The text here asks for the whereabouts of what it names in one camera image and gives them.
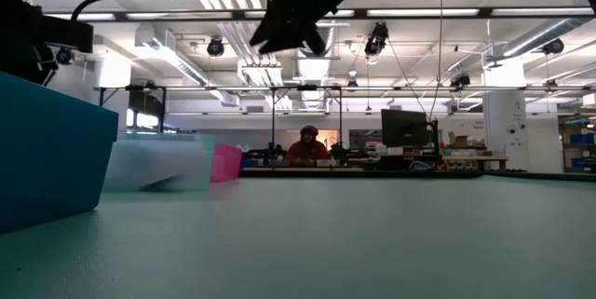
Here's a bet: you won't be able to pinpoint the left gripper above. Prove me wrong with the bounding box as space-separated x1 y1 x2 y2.
0 3 60 87

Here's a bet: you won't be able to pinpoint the white ceiling pipes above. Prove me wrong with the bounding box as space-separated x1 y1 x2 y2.
204 0 286 88

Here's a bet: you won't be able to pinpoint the blue plastic bin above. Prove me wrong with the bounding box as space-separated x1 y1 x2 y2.
0 72 120 235

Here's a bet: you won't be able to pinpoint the person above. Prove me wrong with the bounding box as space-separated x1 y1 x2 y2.
285 124 331 168

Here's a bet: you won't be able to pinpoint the pink plastic bin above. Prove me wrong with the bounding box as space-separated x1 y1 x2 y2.
209 143 244 183

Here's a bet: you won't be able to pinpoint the long ceiling light strip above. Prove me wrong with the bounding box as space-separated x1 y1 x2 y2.
44 7 596 21

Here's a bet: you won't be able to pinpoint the black computer monitor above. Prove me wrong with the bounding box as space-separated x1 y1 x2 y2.
380 108 432 149

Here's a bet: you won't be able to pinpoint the translucent plastic bin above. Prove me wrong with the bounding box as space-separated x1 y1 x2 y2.
102 130 217 194

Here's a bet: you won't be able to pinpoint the cardboard box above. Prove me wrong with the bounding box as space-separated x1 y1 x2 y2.
448 131 470 150

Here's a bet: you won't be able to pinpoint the white column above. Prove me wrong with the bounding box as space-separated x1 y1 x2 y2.
482 59 530 173

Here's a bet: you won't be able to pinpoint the shelf with blue bins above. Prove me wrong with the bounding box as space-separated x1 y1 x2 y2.
561 119 596 174

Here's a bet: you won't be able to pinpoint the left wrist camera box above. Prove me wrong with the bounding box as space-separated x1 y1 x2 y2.
41 17 94 54

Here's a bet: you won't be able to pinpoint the silver round ventilation duct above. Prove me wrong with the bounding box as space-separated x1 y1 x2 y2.
284 19 351 110

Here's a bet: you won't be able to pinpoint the black background workstation frame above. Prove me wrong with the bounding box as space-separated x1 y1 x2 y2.
92 83 460 172

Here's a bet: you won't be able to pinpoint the white rectangular ceiling duct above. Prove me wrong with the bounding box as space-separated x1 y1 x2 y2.
133 22 239 107

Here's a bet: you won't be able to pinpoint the black table frame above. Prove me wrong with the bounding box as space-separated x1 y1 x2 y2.
237 167 596 183

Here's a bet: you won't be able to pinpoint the diagonal silver duct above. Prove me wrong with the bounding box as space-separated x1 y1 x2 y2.
483 17 596 65

